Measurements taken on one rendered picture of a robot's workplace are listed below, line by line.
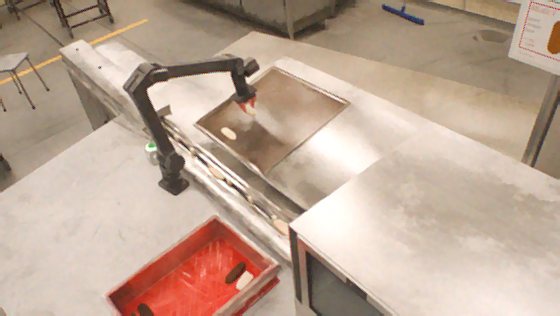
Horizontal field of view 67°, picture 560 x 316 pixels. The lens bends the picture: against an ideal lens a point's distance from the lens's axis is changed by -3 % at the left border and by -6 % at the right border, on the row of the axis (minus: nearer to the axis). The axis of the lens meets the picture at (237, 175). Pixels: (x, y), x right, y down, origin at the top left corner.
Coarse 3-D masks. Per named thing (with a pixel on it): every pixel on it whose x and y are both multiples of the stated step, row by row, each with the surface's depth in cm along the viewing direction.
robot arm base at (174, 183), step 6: (162, 174) 177; (174, 174) 176; (180, 174) 180; (162, 180) 179; (168, 180) 177; (174, 180) 178; (180, 180) 179; (186, 180) 182; (162, 186) 182; (168, 186) 178; (174, 186) 179; (180, 186) 180; (186, 186) 180; (174, 192) 178; (180, 192) 179
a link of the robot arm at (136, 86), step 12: (144, 72) 148; (132, 84) 148; (144, 84) 148; (132, 96) 149; (144, 96) 151; (144, 108) 154; (144, 120) 158; (156, 120) 159; (156, 132) 162; (156, 144) 167; (168, 144) 168; (156, 156) 176; (168, 156) 168; (180, 156) 172; (168, 168) 171; (180, 168) 175
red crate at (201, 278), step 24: (216, 240) 157; (192, 264) 151; (216, 264) 149; (168, 288) 145; (192, 288) 143; (216, 288) 142; (264, 288) 137; (168, 312) 138; (192, 312) 137; (240, 312) 133
